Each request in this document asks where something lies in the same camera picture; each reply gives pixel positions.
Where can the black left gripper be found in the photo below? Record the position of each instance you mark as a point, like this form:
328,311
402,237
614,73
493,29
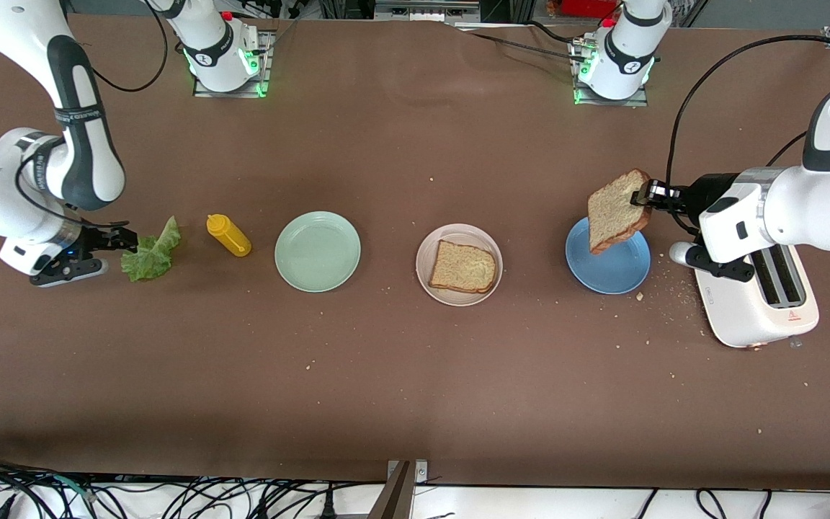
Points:
703,192

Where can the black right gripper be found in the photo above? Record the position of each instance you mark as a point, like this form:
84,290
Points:
100,237

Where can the green lettuce leaf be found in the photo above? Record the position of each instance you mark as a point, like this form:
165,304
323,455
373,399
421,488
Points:
147,256

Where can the brown bread slice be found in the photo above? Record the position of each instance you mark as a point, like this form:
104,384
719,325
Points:
613,216
462,267

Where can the yellow squeeze bottle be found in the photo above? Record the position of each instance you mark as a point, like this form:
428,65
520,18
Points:
229,236

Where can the blue plate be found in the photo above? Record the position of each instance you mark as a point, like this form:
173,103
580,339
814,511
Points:
617,270

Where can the mint green plate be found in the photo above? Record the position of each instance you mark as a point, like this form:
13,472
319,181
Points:
318,252

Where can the beige plate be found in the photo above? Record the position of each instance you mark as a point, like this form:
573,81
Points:
458,232

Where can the white toaster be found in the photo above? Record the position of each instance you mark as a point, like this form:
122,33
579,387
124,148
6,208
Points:
739,310

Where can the red background box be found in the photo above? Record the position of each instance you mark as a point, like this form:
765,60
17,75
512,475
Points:
588,7

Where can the brown table cover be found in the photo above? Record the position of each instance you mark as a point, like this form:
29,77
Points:
415,396

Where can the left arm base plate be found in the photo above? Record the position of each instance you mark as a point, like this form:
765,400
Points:
609,102

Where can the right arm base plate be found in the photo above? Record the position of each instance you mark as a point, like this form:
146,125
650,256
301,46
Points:
231,94

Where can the metal background frame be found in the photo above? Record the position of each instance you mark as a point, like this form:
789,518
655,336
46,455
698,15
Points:
422,9

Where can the aluminium profile post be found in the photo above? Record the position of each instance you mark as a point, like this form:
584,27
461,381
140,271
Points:
404,490

